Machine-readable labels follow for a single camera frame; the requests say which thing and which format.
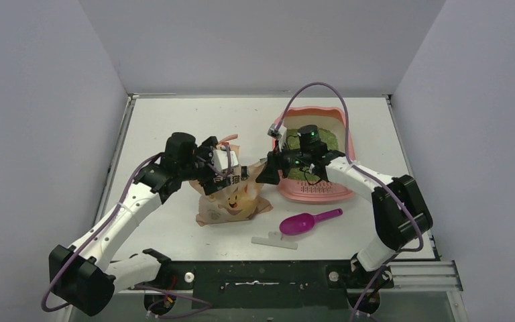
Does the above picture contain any beige cat litter bag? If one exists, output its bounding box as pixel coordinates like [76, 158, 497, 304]
[195, 133, 274, 227]

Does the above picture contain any pink litter box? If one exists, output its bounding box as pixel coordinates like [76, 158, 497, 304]
[277, 106, 355, 204]

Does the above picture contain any green cat litter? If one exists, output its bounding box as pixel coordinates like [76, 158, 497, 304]
[286, 127, 341, 184]

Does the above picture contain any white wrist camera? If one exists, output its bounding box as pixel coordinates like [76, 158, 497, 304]
[211, 142, 239, 178]
[267, 123, 288, 150]

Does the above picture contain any purple litter scoop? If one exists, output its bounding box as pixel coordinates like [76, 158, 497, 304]
[279, 208, 343, 235]

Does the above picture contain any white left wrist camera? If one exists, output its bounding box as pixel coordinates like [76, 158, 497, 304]
[211, 142, 239, 178]

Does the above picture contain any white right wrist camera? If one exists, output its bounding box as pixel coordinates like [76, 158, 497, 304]
[267, 123, 288, 150]

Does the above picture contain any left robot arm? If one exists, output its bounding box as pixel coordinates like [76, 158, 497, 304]
[41, 132, 238, 316]

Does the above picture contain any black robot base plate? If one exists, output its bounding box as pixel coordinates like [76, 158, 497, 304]
[144, 260, 394, 313]

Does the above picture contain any white bag clip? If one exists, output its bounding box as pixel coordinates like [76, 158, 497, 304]
[251, 232, 298, 250]

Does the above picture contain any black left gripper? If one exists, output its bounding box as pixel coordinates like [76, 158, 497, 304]
[179, 138, 230, 193]

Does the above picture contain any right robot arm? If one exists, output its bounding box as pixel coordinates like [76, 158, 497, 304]
[256, 124, 433, 286]

